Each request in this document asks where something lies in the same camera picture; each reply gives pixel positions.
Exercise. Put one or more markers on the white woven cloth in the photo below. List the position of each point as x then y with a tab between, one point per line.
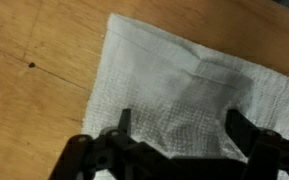
150	83

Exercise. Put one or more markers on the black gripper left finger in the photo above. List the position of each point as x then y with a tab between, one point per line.
94	156

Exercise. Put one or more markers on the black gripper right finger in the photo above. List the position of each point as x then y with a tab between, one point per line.
270	153

